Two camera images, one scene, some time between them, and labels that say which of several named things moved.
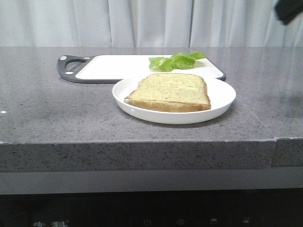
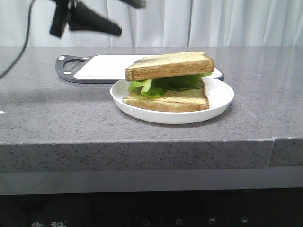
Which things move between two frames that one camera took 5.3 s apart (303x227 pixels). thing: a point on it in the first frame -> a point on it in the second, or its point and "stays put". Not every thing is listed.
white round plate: x=220 y=95 stays put
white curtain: x=146 y=23 stays put
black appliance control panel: x=274 y=207 stays put
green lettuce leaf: x=178 y=61 -> x=155 y=87
